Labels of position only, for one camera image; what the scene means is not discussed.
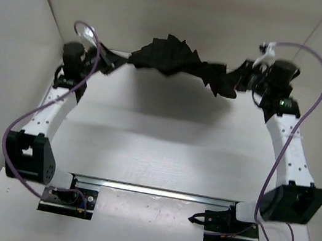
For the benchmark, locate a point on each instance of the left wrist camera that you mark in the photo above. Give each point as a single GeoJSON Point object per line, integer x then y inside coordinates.
{"type": "Point", "coordinates": [88, 36]}

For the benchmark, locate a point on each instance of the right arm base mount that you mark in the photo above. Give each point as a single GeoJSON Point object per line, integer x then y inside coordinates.
{"type": "Point", "coordinates": [224, 226]}

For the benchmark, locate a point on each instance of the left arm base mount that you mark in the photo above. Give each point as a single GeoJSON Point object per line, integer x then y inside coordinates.
{"type": "Point", "coordinates": [80, 202]}

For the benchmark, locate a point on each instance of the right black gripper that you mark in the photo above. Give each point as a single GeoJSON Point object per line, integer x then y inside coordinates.
{"type": "Point", "coordinates": [243, 73]}

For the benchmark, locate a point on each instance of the black pleated skirt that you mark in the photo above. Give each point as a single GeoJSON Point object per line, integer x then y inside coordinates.
{"type": "Point", "coordinates": [170, 56]}

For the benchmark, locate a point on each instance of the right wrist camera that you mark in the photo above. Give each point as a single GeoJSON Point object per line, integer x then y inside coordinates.
{"type": "Point", "coordinates": [267, 51]}

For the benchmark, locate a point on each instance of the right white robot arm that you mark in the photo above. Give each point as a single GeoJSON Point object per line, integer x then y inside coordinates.
{"type": "Point", "coordinates": [295, 198]}

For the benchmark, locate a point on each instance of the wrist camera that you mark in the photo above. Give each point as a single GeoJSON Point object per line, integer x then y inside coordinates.
{"type": "Point", "coordinates": [267, 51]}
{"type": "Point", "coordinates": [88, 36]}

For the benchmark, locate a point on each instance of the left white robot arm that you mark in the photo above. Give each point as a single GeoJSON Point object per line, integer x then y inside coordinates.
{"type": "Point", "coordinates": [29, 150]}

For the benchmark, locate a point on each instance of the front aluminium table rail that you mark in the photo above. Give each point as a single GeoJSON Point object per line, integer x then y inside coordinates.
{"type": "Point", "coordinates": [130, 187]}

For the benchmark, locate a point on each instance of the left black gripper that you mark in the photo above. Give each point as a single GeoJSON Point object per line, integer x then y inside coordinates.
{"type": "Point", "coordinates": [111, 67]}

